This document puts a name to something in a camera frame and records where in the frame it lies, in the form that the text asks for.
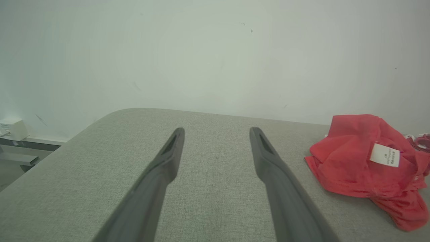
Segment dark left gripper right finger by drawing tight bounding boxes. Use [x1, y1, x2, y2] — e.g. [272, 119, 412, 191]
[249, 126, 340, 242]

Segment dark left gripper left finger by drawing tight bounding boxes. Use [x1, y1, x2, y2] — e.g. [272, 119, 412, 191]
[92, 127, 185, 242]

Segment red shirt with white sleeves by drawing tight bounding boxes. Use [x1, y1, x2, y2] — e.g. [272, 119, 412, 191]
[304, 114, 430, 232]

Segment red shorts with white stripe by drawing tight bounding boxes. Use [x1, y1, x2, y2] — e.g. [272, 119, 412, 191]
[405, 133, 430, 152]

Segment grey fabric bed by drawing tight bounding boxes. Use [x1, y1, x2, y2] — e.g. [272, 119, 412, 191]
[0, 108, 430, 242]

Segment white and dark baseboard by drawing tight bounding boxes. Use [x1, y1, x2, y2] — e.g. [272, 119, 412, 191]
[0, 136, 63, 152]

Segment grey flat bar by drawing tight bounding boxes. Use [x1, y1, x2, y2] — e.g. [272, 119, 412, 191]
[0, 151, 39, 167]

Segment white wall box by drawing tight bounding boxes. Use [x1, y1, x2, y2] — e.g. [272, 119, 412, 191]
[0, 117, 30, 142]

